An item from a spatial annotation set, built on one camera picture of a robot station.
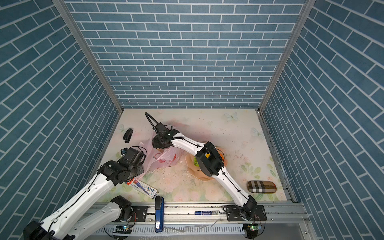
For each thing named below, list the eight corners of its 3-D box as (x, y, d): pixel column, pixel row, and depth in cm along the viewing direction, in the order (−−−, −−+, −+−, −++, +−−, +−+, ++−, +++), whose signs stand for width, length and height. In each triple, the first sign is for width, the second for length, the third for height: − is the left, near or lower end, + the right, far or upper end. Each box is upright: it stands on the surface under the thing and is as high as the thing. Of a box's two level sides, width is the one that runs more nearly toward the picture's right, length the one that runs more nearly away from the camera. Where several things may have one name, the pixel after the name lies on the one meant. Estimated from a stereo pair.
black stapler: (124, 142, 103) (121, 139, 100) (128, 131, 109) (126, 128, 106) (129, 142, 103) (127, 139, 100) (133, 131, 109) (131, 128, 106)
